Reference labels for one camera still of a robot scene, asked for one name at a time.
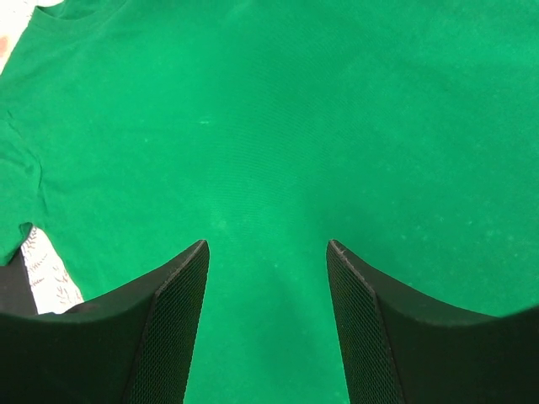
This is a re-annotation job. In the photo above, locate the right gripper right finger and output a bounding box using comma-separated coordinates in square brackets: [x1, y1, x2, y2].
[326, 240, 538, 404]

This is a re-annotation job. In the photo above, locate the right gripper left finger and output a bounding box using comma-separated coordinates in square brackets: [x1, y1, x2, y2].
[1, 240, 210, 403]

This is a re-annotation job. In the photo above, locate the green t shirt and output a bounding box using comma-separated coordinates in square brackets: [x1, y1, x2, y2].
[1, 1, 538, 403]

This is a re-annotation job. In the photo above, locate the floral table mat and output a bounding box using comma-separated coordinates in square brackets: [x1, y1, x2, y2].
[1, 0, 83, 314]

